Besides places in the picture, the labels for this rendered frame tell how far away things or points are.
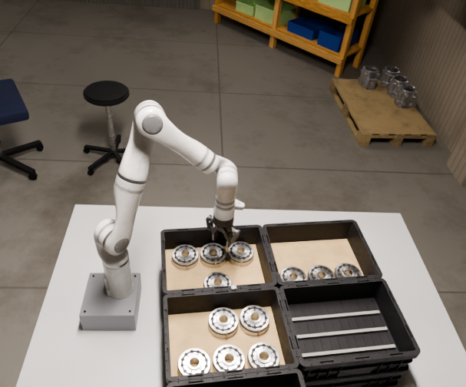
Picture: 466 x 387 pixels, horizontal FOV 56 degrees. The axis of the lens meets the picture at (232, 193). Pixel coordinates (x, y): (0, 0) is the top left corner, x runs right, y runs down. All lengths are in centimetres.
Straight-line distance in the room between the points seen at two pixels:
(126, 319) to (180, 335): 22
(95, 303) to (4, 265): 137
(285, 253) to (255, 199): 149
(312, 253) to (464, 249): 180
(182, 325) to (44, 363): 49
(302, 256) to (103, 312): 79
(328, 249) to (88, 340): 99
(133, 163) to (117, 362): 71
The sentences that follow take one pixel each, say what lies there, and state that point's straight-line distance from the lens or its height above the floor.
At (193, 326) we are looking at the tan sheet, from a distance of 157.
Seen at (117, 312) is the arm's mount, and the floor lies 80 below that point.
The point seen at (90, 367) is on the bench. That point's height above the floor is 70.
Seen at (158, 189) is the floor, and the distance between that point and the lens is 329.
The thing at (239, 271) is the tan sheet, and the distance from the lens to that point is 171.
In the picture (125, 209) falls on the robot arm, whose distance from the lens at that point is 139.
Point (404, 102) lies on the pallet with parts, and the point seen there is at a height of 19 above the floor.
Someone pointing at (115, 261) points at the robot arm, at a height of 100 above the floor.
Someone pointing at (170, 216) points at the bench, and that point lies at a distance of 208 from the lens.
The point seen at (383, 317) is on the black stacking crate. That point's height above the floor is 83.
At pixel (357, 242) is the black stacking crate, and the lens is 185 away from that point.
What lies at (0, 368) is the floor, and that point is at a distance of 260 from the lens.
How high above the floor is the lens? 217
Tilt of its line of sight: 41 degrees down
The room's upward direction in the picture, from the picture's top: 6 degrees clockwise
